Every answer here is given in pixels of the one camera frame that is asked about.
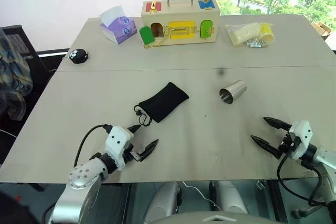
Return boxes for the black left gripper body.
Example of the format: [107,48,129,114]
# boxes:
[122,143,144,163]

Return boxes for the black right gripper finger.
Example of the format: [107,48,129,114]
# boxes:
[262,116,293,132]
[250,134,282,160]

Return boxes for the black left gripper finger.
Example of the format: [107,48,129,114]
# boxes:
[139,138,160,163]
[127,124,142,135]

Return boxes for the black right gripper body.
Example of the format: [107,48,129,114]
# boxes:
[278,129,300,154]

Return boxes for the clear bag with cream roll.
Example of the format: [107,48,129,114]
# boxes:
[225,22,261,47]

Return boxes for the stainless steel cup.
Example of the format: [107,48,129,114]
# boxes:
[218,79,248,105]

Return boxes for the grey robot torso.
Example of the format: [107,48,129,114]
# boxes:
[167,209,277,224]

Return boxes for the black plush toy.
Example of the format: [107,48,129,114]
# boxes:
[67,48,91,65]

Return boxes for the yellow plastic cup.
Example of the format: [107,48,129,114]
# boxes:
[258,22,277,44]

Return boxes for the purple tissue box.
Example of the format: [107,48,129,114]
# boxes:
[99,5,138,45]

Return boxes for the cardboard box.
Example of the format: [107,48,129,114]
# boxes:
[311,21,332,42]

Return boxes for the wooden lock box toy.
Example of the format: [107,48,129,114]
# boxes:
[139,0,221,49]

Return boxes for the black office chair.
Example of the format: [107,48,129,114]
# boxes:
[2,24,67,96]

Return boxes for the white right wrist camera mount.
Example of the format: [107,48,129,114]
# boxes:
[288,120,314,161]

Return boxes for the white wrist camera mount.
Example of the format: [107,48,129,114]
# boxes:
[105,126,134,171]
[288,120,314,161]

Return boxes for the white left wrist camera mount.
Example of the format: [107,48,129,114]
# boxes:
[105,126,134,171]

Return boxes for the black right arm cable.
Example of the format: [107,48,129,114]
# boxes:
[277,150,327,207]

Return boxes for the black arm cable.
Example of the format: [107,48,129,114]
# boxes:
[277,150,327,207]
[73,124,112,168]

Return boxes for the black drawstring pouch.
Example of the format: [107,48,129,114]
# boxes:
[133,81,190,126]

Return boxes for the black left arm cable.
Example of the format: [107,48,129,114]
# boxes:
[73,124,112,168]

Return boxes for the thin white cable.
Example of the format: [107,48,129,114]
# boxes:
[181,181,220,207]

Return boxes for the gold key chain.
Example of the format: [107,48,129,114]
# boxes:
[143,37,165,50]

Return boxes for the window with dark frame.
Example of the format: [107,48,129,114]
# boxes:
[204,0,336,51]

